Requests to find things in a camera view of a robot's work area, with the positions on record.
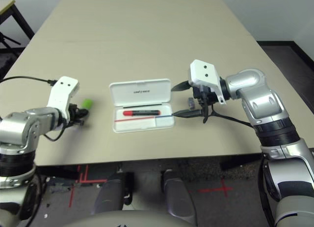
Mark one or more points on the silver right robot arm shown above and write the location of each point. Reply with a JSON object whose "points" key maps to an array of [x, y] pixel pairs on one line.
{"points": [[257, 89]]}

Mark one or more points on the beige robot torso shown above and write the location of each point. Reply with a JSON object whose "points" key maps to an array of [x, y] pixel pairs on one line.
{"points": [[127, 220]]}

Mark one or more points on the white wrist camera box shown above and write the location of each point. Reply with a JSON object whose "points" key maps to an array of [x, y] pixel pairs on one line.
{"points": [[62, 89], [203, 73]]}

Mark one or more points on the grey robot leg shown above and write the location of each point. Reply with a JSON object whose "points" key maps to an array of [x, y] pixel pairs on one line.
{"points": [[110, 195], [177, 195]]}

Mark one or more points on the red floor tape corner mark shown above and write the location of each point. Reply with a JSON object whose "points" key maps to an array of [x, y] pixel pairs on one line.
{"points": [[84, 180]]}

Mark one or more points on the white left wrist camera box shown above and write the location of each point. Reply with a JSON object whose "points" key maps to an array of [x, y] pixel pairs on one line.
{"points": [[62, 89]]}

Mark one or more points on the white plastic pencil case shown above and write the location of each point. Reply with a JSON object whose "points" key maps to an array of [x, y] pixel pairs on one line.
{"points": [[139, 92]]}

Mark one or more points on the grey robot right leg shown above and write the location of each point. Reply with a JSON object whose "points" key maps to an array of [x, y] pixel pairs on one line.
{"points": [[177, 195]]}

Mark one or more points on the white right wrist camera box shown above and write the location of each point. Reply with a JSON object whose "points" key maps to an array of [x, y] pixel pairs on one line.
{"points": [[203, 73]]}

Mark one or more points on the black marker with red cap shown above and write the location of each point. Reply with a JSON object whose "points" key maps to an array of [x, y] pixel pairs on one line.
{"points": [[142, 112]]}

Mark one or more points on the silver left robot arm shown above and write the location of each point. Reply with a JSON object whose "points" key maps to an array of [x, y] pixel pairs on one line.
{"points": [[24, 123]]}

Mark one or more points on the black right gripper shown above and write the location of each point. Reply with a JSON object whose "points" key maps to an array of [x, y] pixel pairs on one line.
{"points": [[204, 96]]}

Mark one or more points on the black table base foot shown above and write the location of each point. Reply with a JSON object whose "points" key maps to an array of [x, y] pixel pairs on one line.
{"points": [[59, 173], [238, 163]]}

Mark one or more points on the black tripod stand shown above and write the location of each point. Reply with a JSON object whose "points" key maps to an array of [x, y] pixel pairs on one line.
{"points": [[5, 39]]}

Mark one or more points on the green correction tape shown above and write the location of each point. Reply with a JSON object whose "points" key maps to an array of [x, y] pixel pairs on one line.
{"points": [[87, 103]]}

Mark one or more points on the black foam floor mat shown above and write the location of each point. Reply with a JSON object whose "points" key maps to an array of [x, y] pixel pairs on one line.
{"points": [[5, 65]]}

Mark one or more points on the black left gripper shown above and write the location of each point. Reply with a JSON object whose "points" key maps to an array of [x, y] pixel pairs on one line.
{"points": [[73, 116]]}

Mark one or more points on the side table with black frame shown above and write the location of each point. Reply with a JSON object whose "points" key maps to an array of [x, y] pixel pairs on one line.
{"points": [[6, 6]]}

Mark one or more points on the grey robot left leg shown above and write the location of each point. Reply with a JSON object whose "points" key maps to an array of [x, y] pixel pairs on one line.
{"points": [[110, 195]]}

